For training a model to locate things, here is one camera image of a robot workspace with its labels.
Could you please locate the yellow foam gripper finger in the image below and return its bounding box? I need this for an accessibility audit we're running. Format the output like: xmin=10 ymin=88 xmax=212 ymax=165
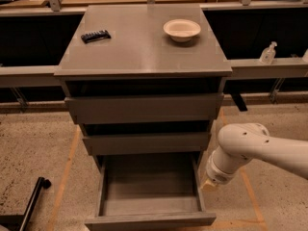
xmin=201 ymin=179 xmax=218 ymax=192

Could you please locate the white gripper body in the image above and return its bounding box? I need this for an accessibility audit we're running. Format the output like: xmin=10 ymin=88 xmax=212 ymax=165
xmin=206 ymin=152 xmax=236 ymax=185

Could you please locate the grey bottom drawer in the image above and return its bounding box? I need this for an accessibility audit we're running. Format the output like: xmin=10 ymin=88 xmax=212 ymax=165
xmin=85 ymin=152 xmax=216 ymax=231

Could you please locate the grey drawer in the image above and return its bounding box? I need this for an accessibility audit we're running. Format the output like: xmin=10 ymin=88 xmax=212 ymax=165
xmin=83 ymin=132 xmax=211 ymax=155
xmin=65 ymin=93 xmax=223 ymax=124
xmin=85 ymin=152 xmax=216 ymax=231

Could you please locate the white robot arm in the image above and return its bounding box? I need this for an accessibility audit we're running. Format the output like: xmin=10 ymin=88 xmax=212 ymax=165
xmin=201 ymin=123 xmax=308 ymax=190

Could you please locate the grey middle drawer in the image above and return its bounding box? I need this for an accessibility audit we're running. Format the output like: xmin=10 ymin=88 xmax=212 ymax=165
xmin=83 ymin=132 xmax=211 ymax=155

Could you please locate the grey top drawer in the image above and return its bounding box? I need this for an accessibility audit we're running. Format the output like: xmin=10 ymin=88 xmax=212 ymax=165
xmin=65 ymin=93 xmax=223 ymax=124

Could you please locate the grey drawer cabinet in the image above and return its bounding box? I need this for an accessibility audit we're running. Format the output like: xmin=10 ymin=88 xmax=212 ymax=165
xmin=53 ymin=4 xmax=233 ymax=171

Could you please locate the white paper bowl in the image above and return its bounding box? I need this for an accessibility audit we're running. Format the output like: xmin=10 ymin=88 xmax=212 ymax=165
xmin=163 ymin=19 xmax=201 ymax=42

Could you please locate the black metal stand leg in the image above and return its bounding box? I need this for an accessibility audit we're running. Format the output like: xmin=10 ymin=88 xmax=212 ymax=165
xmin=0 ymin=176 xmax=52 ymax=231

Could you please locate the grey metal railing frame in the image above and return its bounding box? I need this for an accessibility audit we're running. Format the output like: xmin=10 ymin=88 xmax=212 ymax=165
xmin=1 ymin=0 xmax=308 ymax=111

